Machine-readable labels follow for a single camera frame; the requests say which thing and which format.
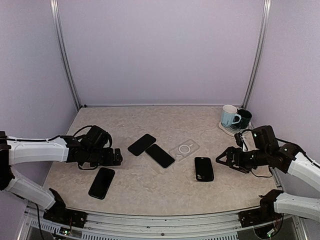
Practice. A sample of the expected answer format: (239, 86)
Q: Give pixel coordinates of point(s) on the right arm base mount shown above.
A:
(257, 216)

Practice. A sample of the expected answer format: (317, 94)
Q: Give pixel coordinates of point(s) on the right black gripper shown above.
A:
(232, 150)

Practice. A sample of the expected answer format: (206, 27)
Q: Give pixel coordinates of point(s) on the left aluminium frame post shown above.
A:
(54, 5)

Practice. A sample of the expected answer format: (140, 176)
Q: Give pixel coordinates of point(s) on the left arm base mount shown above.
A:
(68, 217)

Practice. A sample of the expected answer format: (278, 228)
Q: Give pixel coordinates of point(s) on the aluminium frame post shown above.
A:
(54, 5)
(258, 53)

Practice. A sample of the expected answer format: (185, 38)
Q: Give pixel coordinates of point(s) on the front aluminium rail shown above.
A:
(109, 226)

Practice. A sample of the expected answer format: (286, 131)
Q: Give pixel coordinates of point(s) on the dark mug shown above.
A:
(246, 117)

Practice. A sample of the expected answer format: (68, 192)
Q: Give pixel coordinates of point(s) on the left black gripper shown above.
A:
(118, 157)

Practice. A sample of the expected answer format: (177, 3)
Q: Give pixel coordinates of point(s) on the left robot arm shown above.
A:
(93, 147)

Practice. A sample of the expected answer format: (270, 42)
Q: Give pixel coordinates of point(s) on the black phone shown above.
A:
(101, 183)
(139, 146)

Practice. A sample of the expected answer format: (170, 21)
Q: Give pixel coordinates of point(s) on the clear phone case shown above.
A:
(184, 149)

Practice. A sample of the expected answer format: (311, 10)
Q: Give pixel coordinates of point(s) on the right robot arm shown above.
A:
(290, 159)

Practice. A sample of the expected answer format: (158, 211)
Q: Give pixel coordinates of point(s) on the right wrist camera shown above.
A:
(241, 141)

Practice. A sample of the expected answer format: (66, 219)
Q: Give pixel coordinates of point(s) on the right aluminium frame post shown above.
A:
(258, 53)

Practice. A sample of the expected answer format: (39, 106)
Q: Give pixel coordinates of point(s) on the white coaster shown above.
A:
(230, 131)

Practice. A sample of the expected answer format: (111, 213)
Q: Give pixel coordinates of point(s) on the black case of phone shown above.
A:
(203, 169)

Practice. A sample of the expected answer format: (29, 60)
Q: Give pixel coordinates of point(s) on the phone from clear case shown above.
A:
(160, 156)

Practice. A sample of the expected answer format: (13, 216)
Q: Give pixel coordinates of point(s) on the light blue mug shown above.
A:
(229, 116)

